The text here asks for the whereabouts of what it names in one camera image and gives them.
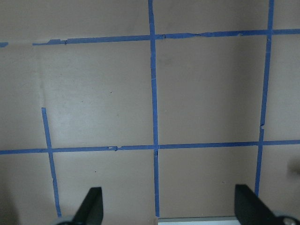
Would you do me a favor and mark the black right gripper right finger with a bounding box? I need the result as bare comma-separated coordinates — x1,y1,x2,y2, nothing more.
234,184,277,225

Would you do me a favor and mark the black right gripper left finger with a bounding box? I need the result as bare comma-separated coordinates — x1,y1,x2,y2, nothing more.
73,187,104,225

